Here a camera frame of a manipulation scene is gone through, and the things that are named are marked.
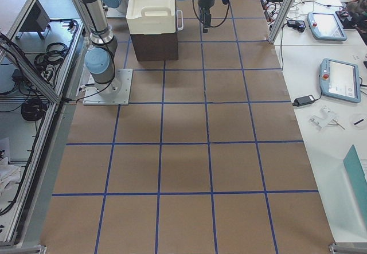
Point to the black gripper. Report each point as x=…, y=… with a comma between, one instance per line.
x=205, y=0

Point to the dark brown drawer cabinet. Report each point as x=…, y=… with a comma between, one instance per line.
x=155, y=47

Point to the white plastic tray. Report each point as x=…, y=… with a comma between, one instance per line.
x=151, y=16

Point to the far teach pendant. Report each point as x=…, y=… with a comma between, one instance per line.
x=326, y=26

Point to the teach pendant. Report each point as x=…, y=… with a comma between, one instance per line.
x=326, y=26
x=339, y=80

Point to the black power adapter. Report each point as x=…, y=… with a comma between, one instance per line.
x=304, y=100

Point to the near teach pendant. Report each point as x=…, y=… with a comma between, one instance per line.
x=339, y=80

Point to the teal panel board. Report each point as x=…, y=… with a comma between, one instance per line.
x=356, y=177

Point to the aluminium frame post right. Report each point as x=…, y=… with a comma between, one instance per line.
x=281, y=17

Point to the grey metal base plate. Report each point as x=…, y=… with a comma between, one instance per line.
x=116, y=93

